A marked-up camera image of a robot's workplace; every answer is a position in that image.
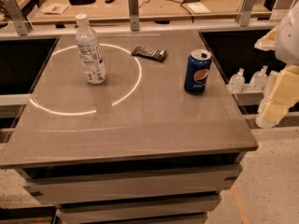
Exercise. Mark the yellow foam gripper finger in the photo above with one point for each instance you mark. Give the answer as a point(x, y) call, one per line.
point(268, 41)
point(280, 93)

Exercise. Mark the clear plastic water bottle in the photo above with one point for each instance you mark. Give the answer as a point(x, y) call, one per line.
point(89, 51)

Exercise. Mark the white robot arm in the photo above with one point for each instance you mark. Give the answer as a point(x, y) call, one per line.
point(287, 39)

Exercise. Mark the blue pepsi can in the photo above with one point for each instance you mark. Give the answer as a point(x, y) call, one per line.
point(198, 66)

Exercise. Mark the white paper near adapter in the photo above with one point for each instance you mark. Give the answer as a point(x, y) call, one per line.
point(198, 8)

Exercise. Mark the dark snack bar wrapper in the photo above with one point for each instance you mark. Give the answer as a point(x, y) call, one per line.
point(149, 53)

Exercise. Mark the lower grey drawer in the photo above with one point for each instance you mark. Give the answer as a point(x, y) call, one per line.
point(179, 206)

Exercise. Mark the grey drawer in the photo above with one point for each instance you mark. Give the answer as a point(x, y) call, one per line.
point(120, 186)
point(179, 206)

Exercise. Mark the small black remote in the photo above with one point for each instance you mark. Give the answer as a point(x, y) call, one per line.
point(109, 1)

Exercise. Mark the black object on desk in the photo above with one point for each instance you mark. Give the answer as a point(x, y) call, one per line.
point(81, 2)

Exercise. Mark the paper sheet on desk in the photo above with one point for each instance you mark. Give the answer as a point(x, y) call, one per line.
point(56, 8)

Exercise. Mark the upper grey drawer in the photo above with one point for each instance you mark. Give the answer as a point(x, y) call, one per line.
point(120, 186)

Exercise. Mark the right metal bracket post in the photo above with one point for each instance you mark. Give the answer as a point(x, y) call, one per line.
point(244, 14)

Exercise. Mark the metal bracket post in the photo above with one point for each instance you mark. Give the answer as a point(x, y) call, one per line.
point(21, 24)
point(244, 14)
point(133, 14)

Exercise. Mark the middle metal bracket post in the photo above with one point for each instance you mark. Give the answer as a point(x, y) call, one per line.
point(133, 14)

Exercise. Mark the left metal bracket post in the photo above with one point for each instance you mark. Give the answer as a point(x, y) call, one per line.
point(21, 24)

